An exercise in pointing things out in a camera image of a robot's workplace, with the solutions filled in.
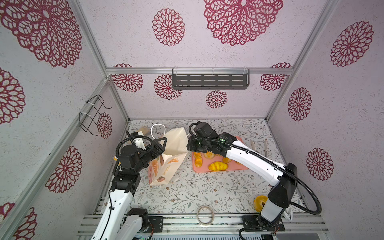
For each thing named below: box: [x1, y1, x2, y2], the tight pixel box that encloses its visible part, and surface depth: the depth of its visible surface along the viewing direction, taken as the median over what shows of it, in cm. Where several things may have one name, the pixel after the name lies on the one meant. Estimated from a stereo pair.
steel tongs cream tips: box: [250, 140, 268, 157], surface depth 103 cm
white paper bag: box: [147, 127, 189, 186], surface depth 78 cm
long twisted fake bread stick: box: [193, 152, 203, 168], surface depth 97 cm
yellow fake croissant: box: [208, 161, 229, 171], surface depth 93 cm
